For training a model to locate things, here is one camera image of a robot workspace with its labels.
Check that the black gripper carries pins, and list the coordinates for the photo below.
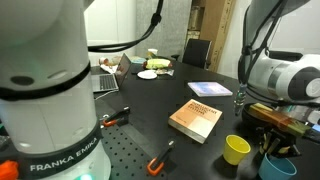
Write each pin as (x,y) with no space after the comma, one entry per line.
(280,135)

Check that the blue plastic cup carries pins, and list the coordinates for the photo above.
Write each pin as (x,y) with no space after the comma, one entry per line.
(276,170)

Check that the yellow plastic cup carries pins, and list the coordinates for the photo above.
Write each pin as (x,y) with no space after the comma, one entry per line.
(235,151)

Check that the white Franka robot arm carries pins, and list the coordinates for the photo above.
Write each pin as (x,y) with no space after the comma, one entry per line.
(43,100)

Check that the orange hardcover book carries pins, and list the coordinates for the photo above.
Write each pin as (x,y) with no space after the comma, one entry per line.
(195,120)

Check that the white and blue book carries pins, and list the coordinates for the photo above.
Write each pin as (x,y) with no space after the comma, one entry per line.
(209,89)

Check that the black and orange clamp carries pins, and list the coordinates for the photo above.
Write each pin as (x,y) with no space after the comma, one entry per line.
(160,160)
(115,117)

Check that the black office chair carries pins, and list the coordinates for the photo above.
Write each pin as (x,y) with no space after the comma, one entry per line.
(196,53)

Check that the clear snack bag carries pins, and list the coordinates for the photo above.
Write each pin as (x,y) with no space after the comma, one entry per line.
(165,72)

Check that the yellow green package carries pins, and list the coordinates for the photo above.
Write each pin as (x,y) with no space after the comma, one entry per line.
(157,63)

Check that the white plate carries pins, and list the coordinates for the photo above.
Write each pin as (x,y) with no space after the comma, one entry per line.
(147,74)

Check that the black perforated mounting board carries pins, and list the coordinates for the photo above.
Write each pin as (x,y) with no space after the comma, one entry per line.
(126,156)

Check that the silver laptop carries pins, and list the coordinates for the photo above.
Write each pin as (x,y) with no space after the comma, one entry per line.
(110,80)

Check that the white napkin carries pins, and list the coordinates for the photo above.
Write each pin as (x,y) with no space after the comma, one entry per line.
(108,68)

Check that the orange plastic piece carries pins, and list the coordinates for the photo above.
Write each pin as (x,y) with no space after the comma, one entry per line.
(8,170)

